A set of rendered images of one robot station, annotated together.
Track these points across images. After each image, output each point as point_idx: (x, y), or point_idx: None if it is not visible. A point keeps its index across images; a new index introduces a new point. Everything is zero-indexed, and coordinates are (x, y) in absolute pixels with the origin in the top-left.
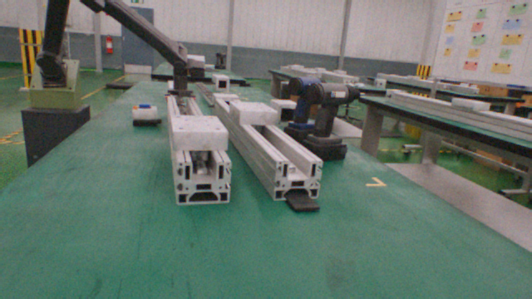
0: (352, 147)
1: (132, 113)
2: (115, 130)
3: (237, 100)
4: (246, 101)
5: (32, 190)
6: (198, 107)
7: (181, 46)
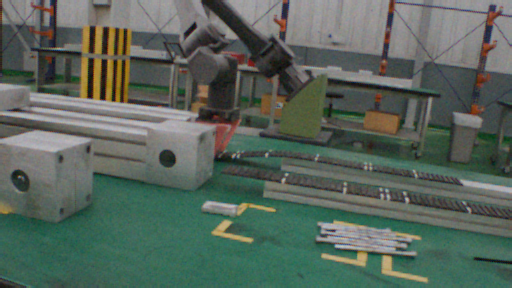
0: None
1: (248, 144)
2: None
3: (142, 131)
4: (491, 285)
5: None
6: (91, 106)
7: (198, 21)
